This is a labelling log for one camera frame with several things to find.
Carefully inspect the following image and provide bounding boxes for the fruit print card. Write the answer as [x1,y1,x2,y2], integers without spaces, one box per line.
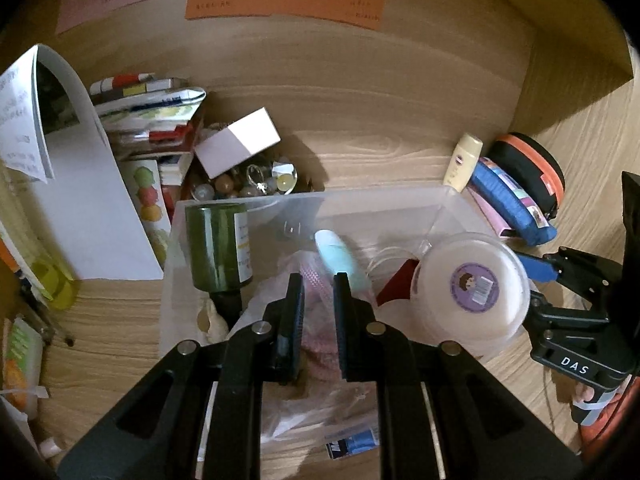
[122,160,174,267]

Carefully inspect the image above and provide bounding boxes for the seashell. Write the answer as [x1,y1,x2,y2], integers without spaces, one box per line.
[197,305,229,342]

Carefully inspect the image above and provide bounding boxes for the white round plastic container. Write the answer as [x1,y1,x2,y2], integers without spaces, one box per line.
[410,232,531,357]

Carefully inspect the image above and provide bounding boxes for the pink pouch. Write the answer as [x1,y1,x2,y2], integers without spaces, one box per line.
[465,187,522,241]

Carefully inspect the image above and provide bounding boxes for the yellow-green spray bottle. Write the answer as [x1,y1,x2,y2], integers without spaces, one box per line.
[0,252,79,312]

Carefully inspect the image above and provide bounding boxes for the stack of books and boxes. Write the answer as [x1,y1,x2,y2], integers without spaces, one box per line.
[90,74,207,161]

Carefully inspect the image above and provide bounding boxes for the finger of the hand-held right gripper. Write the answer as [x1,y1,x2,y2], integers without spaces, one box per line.
[524,291,609,334]
[516,246,604,292]

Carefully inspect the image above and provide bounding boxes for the blue pouch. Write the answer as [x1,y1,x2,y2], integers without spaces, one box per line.
[470,157,558,247]

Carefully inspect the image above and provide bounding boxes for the clear plastic storage bin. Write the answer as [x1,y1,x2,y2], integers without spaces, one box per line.
[160,185,531,461]

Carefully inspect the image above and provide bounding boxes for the small white cardboard box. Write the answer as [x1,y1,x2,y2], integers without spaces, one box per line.
[193,107,281,179]

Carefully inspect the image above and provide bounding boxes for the cream lotion bottle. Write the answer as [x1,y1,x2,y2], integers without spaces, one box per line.
[442,133,484,194]

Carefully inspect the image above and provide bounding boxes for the black pen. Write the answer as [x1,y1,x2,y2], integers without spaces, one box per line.
[19,285,77,347]

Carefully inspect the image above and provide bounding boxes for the black and orange round case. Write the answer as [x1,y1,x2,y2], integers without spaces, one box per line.
[487,132,566,221]

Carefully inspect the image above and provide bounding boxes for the white folded paper booklet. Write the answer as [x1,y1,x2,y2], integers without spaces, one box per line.
[0,44,165,281]

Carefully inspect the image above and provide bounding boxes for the bowl of glass beads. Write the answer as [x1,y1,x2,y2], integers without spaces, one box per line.
[190,157,299,202]

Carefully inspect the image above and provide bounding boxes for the blue and black packet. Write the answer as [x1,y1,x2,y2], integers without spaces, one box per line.
[325,429,379,461]

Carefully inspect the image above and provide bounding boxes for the red flat item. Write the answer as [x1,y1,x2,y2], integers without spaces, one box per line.
[375,257,421,307]

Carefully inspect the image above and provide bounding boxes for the person's right hand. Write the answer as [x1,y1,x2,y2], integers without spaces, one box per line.
[574,378,601,404]

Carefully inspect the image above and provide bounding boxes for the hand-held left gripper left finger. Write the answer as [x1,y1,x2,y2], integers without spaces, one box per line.
[57,272,306,480]

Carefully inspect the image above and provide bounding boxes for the light blue tube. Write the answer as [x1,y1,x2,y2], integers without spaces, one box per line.
[314,229,372,297]

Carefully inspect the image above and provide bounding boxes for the dark green glass jar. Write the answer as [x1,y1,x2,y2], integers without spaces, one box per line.
[184,202,257,333]

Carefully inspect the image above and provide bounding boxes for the pink mesh bag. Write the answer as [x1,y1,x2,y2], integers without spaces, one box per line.
[279,252,352,363]

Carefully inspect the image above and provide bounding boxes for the green and orange box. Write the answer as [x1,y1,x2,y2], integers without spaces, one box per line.
[0,317,47,422]

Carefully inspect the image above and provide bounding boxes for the clear plastic bag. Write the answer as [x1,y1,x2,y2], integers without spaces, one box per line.
[244,280,382,443]

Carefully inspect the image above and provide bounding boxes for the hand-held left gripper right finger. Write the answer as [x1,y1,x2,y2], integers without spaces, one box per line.
[332,272,583,480]

